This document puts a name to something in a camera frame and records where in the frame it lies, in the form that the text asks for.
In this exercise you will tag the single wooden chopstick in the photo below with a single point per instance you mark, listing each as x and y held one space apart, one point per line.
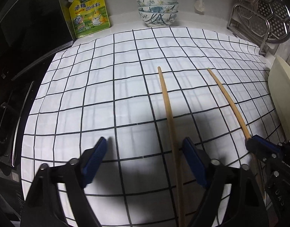
230 101
167 104

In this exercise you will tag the white black checked cloth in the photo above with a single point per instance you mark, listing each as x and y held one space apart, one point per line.
111 87

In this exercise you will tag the yellow seasoning pouch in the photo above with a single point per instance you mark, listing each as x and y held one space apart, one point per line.
90 16

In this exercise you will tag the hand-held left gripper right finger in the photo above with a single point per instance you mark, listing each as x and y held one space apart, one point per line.
194 163

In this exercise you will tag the round cream basin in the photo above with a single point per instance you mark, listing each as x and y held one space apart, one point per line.
284 94

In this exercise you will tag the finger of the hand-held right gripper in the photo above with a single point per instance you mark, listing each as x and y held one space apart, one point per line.
261 153
265 141

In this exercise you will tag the perforated steel steamer tray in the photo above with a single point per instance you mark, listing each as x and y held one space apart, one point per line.
265 11

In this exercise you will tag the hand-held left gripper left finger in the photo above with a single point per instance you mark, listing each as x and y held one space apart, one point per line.
94 160

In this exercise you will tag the black gas stove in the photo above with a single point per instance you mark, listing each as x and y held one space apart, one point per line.
28 28

